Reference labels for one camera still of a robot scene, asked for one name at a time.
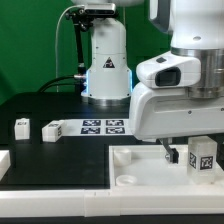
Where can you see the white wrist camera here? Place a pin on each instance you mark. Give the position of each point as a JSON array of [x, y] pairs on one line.
[[169, 71]]

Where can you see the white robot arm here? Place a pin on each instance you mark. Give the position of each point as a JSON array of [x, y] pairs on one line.
[[197, 28]]

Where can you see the black camera on stand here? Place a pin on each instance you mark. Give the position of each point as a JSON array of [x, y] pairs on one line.
[[82, 20]]

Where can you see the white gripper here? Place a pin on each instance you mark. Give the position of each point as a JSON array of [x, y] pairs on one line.
[[165, 113]]

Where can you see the white square tabletop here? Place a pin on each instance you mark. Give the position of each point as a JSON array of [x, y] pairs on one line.
[[146, 165]]

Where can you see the white marker base plate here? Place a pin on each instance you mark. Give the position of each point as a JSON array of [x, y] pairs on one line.
[[96, 127]]

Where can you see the white obstacle fence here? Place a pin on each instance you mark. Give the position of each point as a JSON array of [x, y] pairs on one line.
[[116, 201]]

